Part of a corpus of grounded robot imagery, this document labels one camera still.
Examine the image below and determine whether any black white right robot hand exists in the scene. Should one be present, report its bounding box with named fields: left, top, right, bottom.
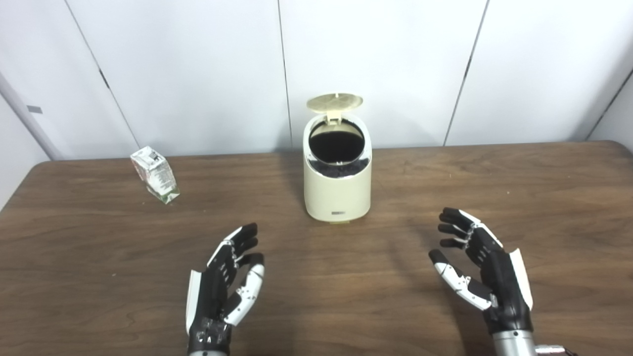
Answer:
left=428, top=207, right=535, bottom=336

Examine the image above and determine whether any cream-colored bin body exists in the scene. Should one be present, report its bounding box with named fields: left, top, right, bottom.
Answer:
left=303, top=113, right=372, bottom=224

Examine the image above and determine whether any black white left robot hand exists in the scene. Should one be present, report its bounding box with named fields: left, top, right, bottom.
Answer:
left=185, top=222, right=266, bottom=354

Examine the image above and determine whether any cream round bin lid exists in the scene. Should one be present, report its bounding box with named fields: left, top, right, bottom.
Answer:
left=306, top=92, right=363, bottom=122

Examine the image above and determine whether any white green milk carton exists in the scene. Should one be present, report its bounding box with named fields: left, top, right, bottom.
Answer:
left=130, top=146, right=180, bottom=205

